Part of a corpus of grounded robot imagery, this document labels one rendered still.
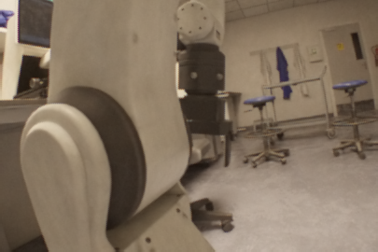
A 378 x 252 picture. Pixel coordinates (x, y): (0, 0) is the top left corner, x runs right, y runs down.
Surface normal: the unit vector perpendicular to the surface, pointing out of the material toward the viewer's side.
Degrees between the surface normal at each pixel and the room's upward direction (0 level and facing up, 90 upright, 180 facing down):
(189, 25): 90
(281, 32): 90
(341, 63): 90
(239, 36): 90
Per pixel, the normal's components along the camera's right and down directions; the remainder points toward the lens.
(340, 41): -0.36, 0.05
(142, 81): 0.93, -0.11
